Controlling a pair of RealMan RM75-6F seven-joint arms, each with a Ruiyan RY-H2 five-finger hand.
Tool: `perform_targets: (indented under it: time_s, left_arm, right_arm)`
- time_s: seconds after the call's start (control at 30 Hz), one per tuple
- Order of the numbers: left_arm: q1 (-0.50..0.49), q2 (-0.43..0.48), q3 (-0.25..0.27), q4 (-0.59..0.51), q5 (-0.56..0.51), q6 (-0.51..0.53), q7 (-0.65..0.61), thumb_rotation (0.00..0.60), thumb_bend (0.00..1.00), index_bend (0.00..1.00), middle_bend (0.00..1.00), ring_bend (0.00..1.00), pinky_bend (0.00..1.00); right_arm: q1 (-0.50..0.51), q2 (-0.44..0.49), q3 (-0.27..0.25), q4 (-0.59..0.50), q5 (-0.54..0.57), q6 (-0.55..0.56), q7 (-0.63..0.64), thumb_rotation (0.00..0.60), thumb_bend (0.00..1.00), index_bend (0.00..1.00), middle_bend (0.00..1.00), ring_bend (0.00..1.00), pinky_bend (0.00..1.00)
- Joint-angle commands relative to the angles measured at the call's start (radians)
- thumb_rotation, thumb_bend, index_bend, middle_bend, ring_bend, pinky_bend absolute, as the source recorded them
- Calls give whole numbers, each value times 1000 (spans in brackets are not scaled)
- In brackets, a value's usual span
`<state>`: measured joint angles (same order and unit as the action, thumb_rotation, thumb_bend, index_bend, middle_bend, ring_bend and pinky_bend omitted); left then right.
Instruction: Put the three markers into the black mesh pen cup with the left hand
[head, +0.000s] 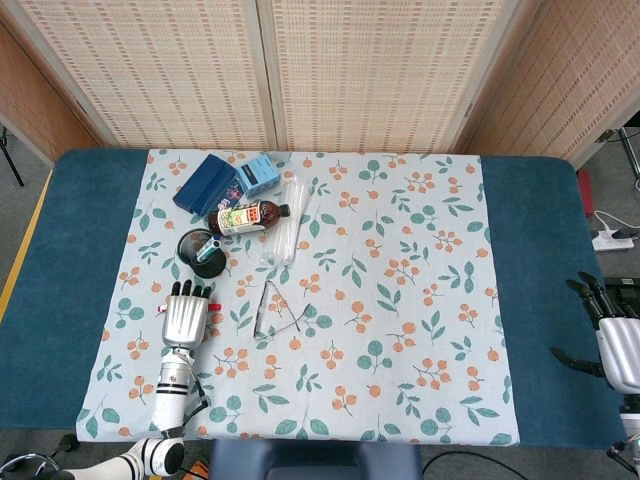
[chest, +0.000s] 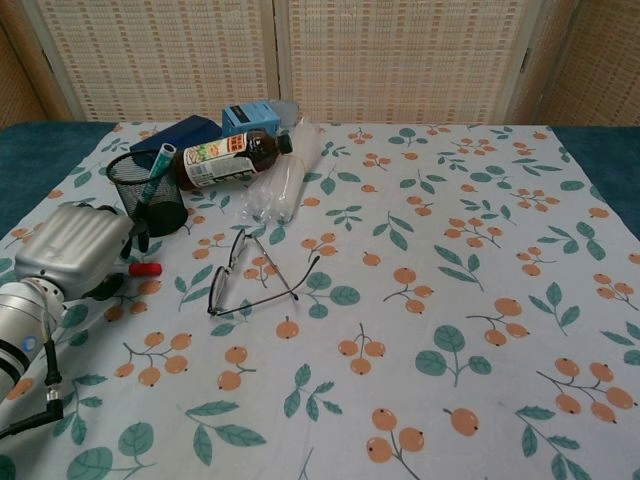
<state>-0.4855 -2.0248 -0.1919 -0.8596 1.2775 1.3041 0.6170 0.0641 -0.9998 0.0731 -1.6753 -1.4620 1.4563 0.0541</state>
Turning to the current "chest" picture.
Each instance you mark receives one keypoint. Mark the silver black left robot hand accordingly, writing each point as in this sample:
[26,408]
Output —
[70,250]

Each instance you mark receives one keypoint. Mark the white marker with red cap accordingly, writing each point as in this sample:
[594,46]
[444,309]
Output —
[147,269]

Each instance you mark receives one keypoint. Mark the green-label marker with black cap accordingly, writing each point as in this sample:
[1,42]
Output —
[160,165]

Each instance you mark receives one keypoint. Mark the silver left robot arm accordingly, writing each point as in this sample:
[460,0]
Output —
[25,325]

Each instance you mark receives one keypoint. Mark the black mesh pen holder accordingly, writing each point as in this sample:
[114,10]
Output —
[160,215]

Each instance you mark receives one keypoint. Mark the blue felt table cover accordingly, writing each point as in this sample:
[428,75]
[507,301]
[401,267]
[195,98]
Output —
[30,165]

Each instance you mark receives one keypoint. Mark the navy blue case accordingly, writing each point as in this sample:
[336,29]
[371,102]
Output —
[185,132]

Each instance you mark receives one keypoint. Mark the brown bottle with label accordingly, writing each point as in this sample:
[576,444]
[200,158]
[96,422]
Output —
[225,160]

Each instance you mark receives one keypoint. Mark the clear plastic bottle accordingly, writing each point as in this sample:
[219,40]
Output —
[280,190]

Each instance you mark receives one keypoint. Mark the light blue carton box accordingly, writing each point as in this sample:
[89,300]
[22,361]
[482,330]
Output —
[250,119]

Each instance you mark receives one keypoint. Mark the floral printed tablecloth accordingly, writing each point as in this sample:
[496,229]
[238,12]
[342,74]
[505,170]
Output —
[350,325]

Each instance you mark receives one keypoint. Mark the woven bamboo folding screen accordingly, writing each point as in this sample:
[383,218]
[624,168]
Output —
[350,55]

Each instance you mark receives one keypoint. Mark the thin-frame eyeglasses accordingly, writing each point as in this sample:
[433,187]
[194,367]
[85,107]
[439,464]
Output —
[220,290]

